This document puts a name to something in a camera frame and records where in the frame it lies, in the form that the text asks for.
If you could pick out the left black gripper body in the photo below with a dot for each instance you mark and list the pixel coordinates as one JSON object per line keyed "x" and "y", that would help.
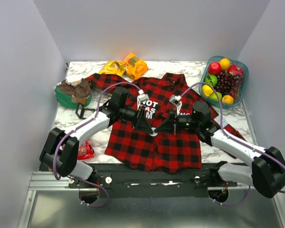
{"x": 138, "y": 118}

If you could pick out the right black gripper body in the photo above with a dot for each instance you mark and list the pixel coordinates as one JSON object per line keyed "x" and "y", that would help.
{"x": 173, "y": 127}

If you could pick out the red black plaid shirt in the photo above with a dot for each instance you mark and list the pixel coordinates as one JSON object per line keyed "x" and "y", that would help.
{"x": 163, "y": 152}

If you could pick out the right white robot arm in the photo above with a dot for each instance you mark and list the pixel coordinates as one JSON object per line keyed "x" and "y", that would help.
{"x": 263, "y": 169}

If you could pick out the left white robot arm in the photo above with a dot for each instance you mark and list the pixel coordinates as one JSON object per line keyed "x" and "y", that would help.
{"x": 61, "y": 147}

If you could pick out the black brooch display stand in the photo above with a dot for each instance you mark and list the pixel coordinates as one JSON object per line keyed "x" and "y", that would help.
{"x": 80, "y": 111}

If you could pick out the yellow lemon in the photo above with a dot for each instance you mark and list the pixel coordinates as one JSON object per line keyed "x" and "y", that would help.
{"x": 207, "y": 90}

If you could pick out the light green lime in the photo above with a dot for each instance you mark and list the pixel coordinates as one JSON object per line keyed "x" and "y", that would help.
{"x": 217, "y": 96}

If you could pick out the orange snack bag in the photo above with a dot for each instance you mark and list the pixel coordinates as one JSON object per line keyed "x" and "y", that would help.
{"x": 134, "y": 66}

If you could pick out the yellow Lays chips bag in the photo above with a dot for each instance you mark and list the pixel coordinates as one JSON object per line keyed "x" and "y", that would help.
{"x": 113, "y": 67}

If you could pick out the red candy snack bag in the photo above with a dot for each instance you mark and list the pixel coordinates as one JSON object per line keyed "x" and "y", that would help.
{"x": 85, "y": 151}

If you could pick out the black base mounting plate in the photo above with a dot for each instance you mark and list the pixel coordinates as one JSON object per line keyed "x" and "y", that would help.
{"x": 121, "y": 181}

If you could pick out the orange fruit bottom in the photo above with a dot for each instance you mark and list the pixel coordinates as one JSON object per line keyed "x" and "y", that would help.
{"x": 227, "y": 99}

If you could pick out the orange fruit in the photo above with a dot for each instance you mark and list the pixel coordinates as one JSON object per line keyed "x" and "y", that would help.
{"x": 225, "y": 64}
{"x": 227, "y": 99}

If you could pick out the purple grape bunch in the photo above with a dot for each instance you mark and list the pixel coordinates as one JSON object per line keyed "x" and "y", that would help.
{"x": 228, "y": 84}

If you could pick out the red apple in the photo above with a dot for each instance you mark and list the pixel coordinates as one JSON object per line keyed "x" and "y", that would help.
{"x": 214, "y": 68}

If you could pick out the teal plastic fruit container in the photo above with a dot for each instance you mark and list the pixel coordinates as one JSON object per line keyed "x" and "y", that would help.
{"x": 241, "y": 89}

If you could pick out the green bowl with brown paper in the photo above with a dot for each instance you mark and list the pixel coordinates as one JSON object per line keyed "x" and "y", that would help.
{"x": 70, "y": 94}

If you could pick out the orange fruit top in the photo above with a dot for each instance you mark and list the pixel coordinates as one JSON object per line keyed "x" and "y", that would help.
{"x": 225, "y": 64}

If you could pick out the red dragon fruit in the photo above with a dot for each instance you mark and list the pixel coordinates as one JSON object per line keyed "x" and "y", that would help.
{"x": 235, "y": 70}

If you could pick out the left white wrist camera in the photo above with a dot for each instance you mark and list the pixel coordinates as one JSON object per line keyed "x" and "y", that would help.
{"x": 141, "y": 98}

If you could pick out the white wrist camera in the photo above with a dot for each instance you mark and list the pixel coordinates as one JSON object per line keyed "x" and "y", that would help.
{"x": 176, "y": 101}
{"x": 141, "y": 98}

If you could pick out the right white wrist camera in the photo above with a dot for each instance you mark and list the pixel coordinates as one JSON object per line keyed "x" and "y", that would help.
{"x": 176, "y": 101}

